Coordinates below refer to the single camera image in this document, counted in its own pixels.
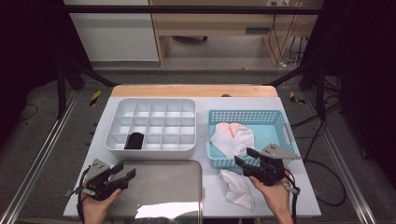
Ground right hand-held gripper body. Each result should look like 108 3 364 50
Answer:
249 142 302 188

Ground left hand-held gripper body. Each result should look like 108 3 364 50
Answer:
83 158 129 202

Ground white sock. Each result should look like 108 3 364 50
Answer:
219 168 256 212
209 126 256 158

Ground blue perforated plastic basket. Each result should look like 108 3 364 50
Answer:
205 109 299 170

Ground black sock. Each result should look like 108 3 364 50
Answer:
127 132 145 147
123 132 145 151

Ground white divided organizer box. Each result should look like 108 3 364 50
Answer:
105 97 197 161

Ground metal tray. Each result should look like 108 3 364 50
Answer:
98 159 205 224

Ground person's left hand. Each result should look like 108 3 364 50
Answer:
80 186 122 224

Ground person's right hand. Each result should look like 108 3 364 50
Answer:
248 166 296 224

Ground yellow black floor tape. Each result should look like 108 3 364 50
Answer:
289 91 307 105
89 90 103 107

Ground white cabinet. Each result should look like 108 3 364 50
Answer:
64 0 160 63

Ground light wooden desk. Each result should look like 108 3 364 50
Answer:
148 0 321 67

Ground black curtain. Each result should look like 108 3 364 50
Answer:
302 0 396 181
0 0 92 150

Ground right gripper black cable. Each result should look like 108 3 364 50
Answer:
281 174 302 224

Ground aluminium floor rail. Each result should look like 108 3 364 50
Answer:
0 90 80 224
303 91 377 224

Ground black floor cable loop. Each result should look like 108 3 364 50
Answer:
303 118 347 207

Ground black diagonal frame strut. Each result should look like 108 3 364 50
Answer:
264 59 328 120
57 60 120 119

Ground thin black floor cable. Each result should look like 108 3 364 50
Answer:
18 102 39 124

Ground yellow cable under desk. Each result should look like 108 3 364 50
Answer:
269 13 301 68

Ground black horizontal frame bar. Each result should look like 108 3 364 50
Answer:
64 5 323 15

